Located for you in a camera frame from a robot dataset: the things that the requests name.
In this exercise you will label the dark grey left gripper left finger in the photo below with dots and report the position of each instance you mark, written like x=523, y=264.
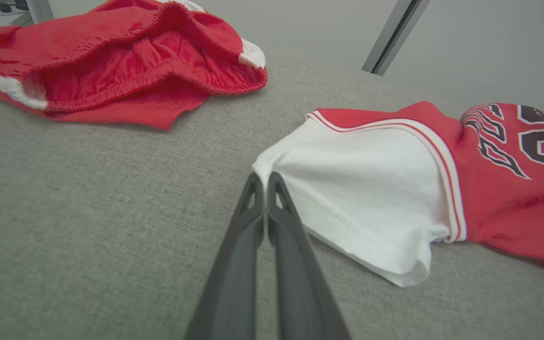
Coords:
x=234, y=274

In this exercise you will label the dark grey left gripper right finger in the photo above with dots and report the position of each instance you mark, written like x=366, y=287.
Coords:
x=295, y=274

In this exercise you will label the red jersey with white sleeves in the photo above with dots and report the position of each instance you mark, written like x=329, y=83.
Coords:
x=376, y=189

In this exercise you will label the red shorts with white stripe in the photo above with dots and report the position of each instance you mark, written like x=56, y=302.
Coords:
x=121, y=66

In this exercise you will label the grey metal table leg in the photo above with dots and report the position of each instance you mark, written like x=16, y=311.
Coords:
x=39, y=9

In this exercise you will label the grey metal partition post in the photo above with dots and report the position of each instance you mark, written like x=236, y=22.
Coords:
x=395, y=33

